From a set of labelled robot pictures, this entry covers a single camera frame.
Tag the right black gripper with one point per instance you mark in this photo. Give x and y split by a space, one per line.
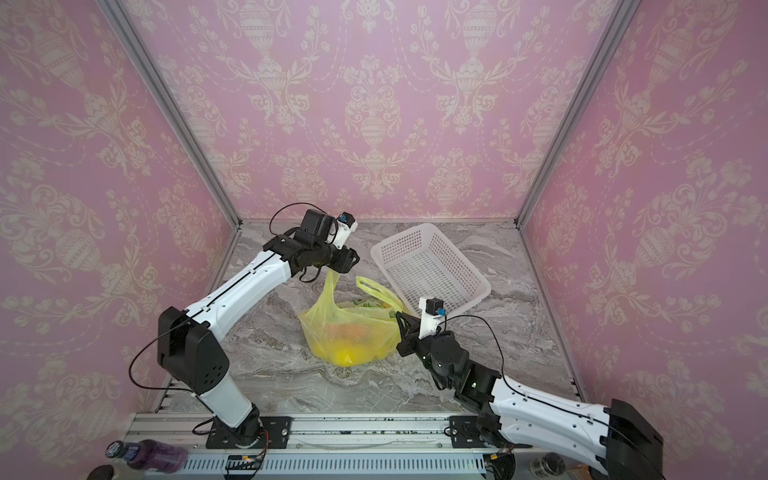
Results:
411 336

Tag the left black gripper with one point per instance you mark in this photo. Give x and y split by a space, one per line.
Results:
345 262

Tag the yellow plastic bag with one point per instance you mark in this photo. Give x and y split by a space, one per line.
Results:
353 333

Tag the white plastic basket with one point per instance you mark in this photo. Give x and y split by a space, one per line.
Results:
422 262

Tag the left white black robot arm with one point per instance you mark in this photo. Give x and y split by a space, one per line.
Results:
189 339

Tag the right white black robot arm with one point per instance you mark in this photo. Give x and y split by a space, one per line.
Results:
615 441

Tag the round metal tin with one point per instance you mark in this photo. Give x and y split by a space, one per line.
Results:
548 466

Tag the purple drink bottle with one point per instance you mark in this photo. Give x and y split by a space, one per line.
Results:
148 455

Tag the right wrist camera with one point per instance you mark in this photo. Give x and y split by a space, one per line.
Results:
432 314

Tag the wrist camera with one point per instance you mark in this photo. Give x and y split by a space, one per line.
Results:
432 314
345 225

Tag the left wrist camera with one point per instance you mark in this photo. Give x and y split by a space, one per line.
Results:
345 225

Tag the aluminium rail base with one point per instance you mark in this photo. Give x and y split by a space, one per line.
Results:
363 446

